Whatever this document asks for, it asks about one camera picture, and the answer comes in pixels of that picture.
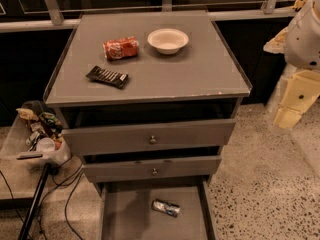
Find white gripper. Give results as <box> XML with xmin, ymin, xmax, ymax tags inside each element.
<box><xmin>263</xmin><ymin>0</ymin><xmax>320</xmax><ymax>129</ymax></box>

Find silver blue redbull can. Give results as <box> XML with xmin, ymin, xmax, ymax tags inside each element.
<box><xmin>151</xmin><ymin>199</ymin><xmax>180</xmax><ymax>218</ymax></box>

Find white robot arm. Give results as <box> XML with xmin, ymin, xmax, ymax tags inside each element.
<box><xmin>263</xmin><ymin>0</ymin><xmax>320</xmax><ymax>129</ymax></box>

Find grey top drawer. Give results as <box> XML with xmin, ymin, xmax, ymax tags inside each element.
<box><xmin>62</xmin><ymin>119</ymin><xmax>235</xmax><ymax>156</ymax></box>

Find grey drawer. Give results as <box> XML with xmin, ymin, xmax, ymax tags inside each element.
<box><xmin>98</xmin><ymin>177</ymin><xmax>220</xmax><ymax>240</ymax></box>
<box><xmin>62</xmin><ymin>119</ymin><xmax>235</xmax><ymax>156</ymax></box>
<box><xmin>83</xmin><ymin>156</ymin><xmax>221</xmax><ymax>183</ymax></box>

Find grey drawer cabinet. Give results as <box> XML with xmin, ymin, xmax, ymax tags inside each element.
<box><xmin>44</xmin><ymin>11</ymin><xmax>250</xmax><ymax>240</ymax></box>

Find brass top drawer knob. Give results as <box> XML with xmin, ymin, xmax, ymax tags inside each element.
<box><xmin>149</xmin><ymin>135</ymin><xmax>157</xmax><ymax>145</ymax></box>

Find brass drawer knob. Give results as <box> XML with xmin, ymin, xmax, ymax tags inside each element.
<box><xmin>149</xmin><ymin>135</ymin><xmax>157</xmax><ymax>145</ymax></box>
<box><xmin>151</xmin><ymin>168</ymin><xmax>158</xmax><ymax>176</ymax></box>

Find crushed red soda can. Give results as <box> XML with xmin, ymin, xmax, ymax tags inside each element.
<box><xmin>103</xmin><ymin>36</ymin><xmax>139</xmax><ymax>60</ymax></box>

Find grey middle drawer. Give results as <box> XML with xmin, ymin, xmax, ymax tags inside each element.
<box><xmin>83</xmin><ymin>156</ymin><xmax>221</xmax><ymax>183</ymax></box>

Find brass middle drawer knob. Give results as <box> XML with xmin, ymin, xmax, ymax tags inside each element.
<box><xmin>151</xmin><ymin>168</ymin><xmax>158</xmax><ymax>176</ymax></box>

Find grey bottom drawer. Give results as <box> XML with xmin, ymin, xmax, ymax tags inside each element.
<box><xmin>98</xmin><ymin>177</ymin><xmax>220</xmax><ymax>240</ymax></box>

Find yellow clamp on railing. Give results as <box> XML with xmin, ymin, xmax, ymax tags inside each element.
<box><xmin>292</xmin><ymin>0</ymin><xmax>309</xmax><ymax>12</ymax></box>

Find white paper bowl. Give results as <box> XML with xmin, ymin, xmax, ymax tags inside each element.
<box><xmin>147</xmin><ymin>28</ymin><xmax>189</xmax><ymax>55</ymax></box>

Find black snack wrapper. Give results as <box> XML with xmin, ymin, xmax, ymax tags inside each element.
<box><xmin>86</xmin><ymin>66</ymin><xmax>129</xmax><ymax>89</ymax></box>

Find crumpled snack wrappers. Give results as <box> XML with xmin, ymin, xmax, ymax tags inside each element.
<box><xmin>17</xmin><ymin>108</ymin><xmax>63</xmax><ymax>151</ymax></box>

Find white paper cup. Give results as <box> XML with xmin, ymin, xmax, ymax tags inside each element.
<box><xmin>36</xmin><ymin>138</ymin><xmax>56</xmax><ymax>152</ymax></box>

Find clear plastic trash bin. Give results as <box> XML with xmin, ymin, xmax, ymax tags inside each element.
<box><xmin>1</xmin><ymin>101</ymin><xmax>71</xmax><ymax>168</ymax></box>

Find black stand leg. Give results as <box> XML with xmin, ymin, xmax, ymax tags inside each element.
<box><xmin>18</xmin><ymin>163</ymin><xmax>51</xmax><ymax>240</ymax></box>

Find metal railing frame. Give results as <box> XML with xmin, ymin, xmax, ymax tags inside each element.
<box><xmin>0</xmin><ymin>0</ymin><xmax>299</xmax><ymax>33</ymax></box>

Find black floor cable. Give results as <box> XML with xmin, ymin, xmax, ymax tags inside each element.
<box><xmin>0</xmin><ymin>155</ymin><xmax>86</xmax><ymax>240</ymax></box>

